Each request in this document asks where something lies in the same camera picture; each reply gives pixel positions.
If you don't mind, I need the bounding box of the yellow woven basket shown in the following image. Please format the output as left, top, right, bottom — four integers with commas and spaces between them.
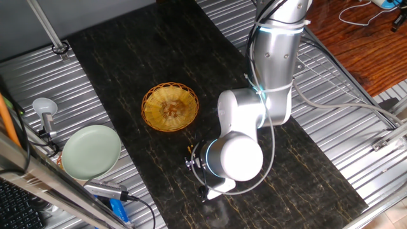
141, 81, 200, 133

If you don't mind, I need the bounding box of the grey camera on mount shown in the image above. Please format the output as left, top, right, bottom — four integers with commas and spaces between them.
40, 113, 58, 140

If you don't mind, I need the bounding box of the metal corner bracket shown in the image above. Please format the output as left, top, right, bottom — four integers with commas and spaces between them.
371, 122, 407, 152

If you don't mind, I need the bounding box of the metal pole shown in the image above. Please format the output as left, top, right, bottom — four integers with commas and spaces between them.
27, 0, 70, 61

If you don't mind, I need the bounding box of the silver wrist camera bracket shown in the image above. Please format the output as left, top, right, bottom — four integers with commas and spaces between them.
197, 177, 237, 202

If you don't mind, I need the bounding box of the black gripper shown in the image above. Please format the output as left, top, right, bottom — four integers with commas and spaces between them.
184, 139, 209, 174

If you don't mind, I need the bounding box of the black stand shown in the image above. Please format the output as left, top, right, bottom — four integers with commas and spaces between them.
390, 6, 407, 32

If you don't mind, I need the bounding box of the orange tube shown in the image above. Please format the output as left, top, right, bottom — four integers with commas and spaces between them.
0, 94, 22, 148

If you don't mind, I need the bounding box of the black cable by frame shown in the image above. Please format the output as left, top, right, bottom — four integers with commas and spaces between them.
0, 76, 32, 174

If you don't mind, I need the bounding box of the pale green plate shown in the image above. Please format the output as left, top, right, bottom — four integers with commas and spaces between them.
60, 124, 122, 181

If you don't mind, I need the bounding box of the black keyboard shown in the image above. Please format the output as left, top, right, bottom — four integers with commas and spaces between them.
0, 177, 45, 229

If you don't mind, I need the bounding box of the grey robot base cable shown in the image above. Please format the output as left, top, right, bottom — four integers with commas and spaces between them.
291, 79, 404, 127

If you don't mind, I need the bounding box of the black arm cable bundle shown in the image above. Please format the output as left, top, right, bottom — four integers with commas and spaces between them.
246, 0, 287, 66

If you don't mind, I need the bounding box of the white cable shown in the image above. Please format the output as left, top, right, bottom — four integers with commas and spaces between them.
338, 0, 398, 27

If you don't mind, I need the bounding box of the aluminium frame bar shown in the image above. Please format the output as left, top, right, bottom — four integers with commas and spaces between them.
0, 132, 134, 229

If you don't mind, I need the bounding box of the black camera cable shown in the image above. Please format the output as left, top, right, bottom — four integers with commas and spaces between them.
127, 194, 156, 229

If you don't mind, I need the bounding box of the black marble pattern mat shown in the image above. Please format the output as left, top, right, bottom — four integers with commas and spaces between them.
67, 0, 369, 229

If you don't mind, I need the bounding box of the silver camera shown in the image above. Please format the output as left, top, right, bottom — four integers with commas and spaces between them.
83, 179, 130, 202

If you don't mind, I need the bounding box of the black clamp mount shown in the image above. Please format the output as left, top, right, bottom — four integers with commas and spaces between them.
38, 129, 62, 157

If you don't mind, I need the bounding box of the blue device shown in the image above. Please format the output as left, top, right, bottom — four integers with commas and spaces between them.
371, 0, 403, 10

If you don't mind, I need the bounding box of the white plastic ladle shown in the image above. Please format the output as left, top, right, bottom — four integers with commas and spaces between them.
32, 97, 59, 128

